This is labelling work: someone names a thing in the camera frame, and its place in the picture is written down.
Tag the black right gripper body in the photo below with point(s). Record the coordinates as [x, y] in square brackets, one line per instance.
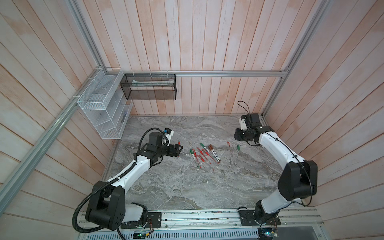
[241, 135]

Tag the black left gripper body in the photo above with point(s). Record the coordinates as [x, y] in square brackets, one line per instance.
[167, 150]

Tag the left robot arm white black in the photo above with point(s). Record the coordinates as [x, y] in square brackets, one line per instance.
[106, 203]

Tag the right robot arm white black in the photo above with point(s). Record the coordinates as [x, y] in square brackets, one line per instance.
[299, 179]

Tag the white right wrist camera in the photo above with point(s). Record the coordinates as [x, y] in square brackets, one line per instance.
[244, 122]

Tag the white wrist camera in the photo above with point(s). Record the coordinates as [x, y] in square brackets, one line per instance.
[168, 134]
[244, 122]

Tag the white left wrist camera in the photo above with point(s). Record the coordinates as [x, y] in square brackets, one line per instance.
[168, 134]

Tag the horizontal aluminium wall rail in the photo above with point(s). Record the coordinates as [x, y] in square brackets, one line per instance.
[252, 73]

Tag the black mesh wall basket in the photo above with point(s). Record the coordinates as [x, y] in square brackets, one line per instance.
[149, 87]

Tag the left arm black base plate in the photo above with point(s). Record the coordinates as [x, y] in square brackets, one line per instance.
[149, 220]

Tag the white mesh wall shelf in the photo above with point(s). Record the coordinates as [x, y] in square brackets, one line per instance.
[104, 103]

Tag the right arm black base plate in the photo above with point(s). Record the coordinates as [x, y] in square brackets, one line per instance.
[247, 219]

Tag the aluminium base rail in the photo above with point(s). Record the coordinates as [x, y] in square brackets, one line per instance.
[229, 219]

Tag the left aluminium wall rail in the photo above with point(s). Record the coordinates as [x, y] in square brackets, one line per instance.
[24, 169]

